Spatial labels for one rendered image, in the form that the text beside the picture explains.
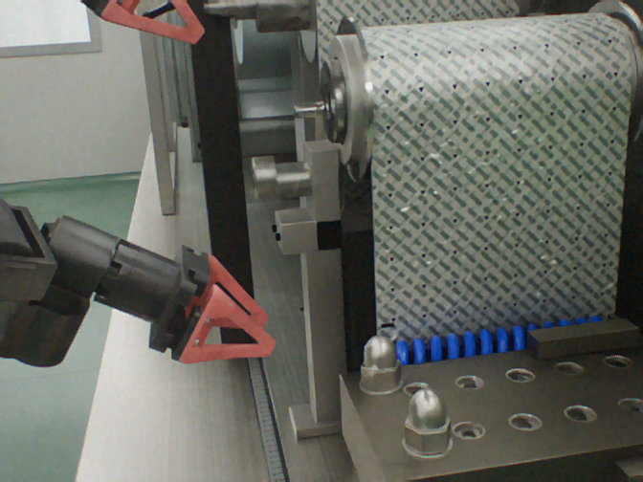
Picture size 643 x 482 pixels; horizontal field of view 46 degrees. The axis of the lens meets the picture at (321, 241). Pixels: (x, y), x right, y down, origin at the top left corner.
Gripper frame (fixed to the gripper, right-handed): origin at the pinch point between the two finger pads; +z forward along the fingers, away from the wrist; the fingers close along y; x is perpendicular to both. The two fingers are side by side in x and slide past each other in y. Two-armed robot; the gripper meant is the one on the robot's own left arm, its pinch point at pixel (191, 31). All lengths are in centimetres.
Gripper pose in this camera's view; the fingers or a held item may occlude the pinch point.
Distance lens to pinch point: 70.0
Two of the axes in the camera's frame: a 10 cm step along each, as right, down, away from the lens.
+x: 5.9, -8.0, -1.3
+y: 1.8, 2.8, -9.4
